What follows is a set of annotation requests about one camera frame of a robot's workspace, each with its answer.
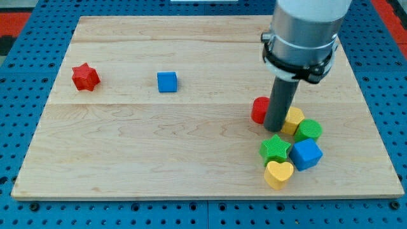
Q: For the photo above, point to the yellow hexagon block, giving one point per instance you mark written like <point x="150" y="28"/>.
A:
<point x="293" y="118"/>

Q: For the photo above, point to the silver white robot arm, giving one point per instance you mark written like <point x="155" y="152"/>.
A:
<point x="301" y="41"/>

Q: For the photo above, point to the blue cube block left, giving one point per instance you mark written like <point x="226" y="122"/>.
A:
<point x="167" y="82"/>

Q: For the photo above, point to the blue cube block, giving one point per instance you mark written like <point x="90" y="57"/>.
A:
<point x="167" y="82"/>
<point x="305" y="154"/>

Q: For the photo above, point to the red cylinder block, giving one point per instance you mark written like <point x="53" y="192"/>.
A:
<point x="259" y="109"/>

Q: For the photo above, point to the wooden board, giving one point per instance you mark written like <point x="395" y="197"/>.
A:
<point x="127" y="141"/>

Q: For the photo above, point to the green star block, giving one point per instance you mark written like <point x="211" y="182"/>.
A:
<point x="274" y="149"/>

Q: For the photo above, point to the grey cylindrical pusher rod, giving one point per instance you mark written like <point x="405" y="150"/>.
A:
<point x="281" y="98"/>

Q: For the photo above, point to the yellow heart block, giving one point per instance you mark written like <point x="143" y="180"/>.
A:
<point x="277" y="174"/>

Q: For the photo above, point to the green cylinder block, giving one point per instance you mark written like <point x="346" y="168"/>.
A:
<point x="308" y="129"/>

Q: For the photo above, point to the blue cube block right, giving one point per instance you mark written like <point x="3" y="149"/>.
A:
<point x="305" y="154"/>

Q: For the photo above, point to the red star block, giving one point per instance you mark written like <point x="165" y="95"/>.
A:
<point x="85" y="77"/>

